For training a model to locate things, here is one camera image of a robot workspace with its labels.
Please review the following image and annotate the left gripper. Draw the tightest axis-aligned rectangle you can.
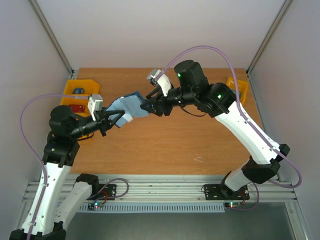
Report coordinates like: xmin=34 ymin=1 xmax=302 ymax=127
xmin=69 ymin=107 xmax=125 ymax=140

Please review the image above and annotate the blue card holder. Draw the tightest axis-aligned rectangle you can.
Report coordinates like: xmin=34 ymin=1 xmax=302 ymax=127
xmin=106 ymin=91 xmax=149 ymax=128

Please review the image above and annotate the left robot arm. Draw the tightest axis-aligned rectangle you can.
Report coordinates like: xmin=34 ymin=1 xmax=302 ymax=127
xmin=9 ymin=105 xmax=125 ymax=240

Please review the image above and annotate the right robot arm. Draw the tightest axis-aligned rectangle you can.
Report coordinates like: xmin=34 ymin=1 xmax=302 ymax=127
xmin=140 ymin=60 xmax=290 ymax=199

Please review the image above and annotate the red card in bin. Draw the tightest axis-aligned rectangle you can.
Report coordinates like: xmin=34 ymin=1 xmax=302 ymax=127
xmin=68 ymin=104 xmax=86 ymax=113

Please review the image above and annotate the blue card in bin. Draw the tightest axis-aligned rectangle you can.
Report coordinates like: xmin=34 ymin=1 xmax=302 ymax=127
xmin=72 ymin=87 xmax=85 ymax=95

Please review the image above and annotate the teal card in bin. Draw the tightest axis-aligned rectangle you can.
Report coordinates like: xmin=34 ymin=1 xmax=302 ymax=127
xmin=233 ymin=90 xmax=242 ymax=98

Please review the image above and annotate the yellow bin middle left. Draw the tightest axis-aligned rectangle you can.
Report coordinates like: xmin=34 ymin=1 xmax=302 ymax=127
xmin=60 ymin=94 xmax=91 ymax=117

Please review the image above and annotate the yellow bin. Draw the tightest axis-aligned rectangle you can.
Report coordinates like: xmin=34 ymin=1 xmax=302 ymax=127
xmin=60 ymin=94 xmax=91 ymax=117
xmin=63 ymin=79 xmax=100 ymax=95
xmin=226 ymin=77 xmax=249 ymax=105

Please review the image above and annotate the yellow bin far left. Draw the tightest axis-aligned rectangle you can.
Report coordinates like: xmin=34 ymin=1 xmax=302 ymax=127
xmin=63 ymin=79 xmax=100 ymax=95

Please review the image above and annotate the yellow bin right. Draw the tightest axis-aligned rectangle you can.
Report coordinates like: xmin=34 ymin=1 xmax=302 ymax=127
xmin=226 ymin=77 xmax=249 ymax=105

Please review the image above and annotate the left controller board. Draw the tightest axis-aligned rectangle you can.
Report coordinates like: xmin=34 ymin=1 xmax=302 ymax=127
xmin=87 ymin=202 xmax=104 ymax=211

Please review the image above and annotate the controller board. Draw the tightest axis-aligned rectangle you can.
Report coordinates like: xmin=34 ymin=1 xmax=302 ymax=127
xmin=224 ymin=201 xmax=242 ymax=209
xmin=87 ymin=202 xmax=104 ymax=211

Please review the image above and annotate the right controller board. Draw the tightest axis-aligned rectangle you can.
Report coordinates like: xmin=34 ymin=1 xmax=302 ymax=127
xmin=224 ymin=201 xmax=242 ymax=209

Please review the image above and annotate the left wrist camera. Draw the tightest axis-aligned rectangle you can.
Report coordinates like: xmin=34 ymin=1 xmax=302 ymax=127
xmin=87 ymin=94 xmax=103 ymax=121

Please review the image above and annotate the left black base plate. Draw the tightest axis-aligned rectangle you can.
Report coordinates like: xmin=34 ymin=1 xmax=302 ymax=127
xmin=87 ymin=184 xmax=117 ymax=201

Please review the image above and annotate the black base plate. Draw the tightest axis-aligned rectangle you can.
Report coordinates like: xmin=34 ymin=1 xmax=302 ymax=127
xmin=87 ymin=184 xmax=117 ymax=201
xmin=201 ymin=184 xmax=250 ymax=201

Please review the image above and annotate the grey slotted cable duct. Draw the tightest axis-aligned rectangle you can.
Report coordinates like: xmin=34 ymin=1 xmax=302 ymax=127
xmin=78 ymin=202 xmax=225 ymax=214

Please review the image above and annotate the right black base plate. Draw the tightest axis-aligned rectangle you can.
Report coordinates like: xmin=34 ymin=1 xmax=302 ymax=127
xmin=201 ymin=184 xmax=250 ymax=201

